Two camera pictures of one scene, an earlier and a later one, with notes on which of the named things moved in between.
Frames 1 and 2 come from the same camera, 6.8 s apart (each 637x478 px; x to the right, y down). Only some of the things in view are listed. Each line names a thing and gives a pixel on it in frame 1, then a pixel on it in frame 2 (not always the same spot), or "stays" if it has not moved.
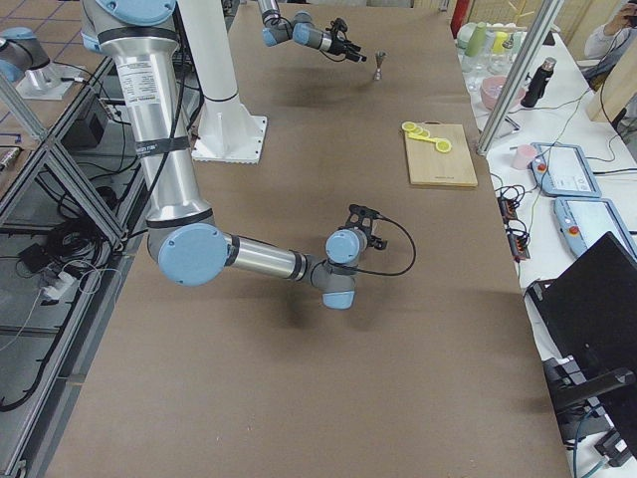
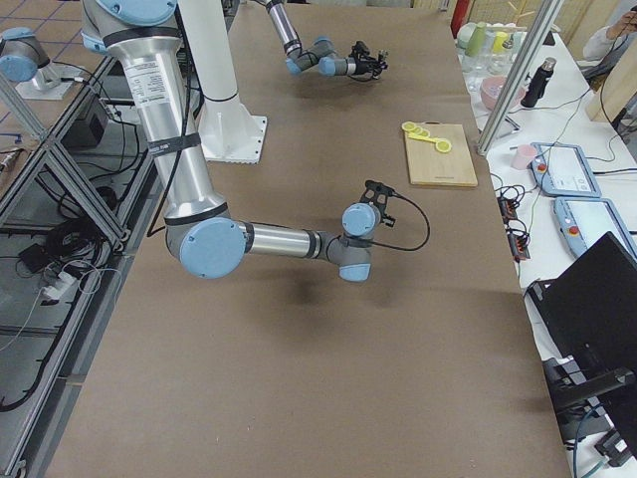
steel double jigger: x=380 y=55 stays
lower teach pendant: x=582 y=221 stays
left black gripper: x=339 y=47 to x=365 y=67
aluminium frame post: x=528 y=56 stays
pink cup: x=524 y=155 stays
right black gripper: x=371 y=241 to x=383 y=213
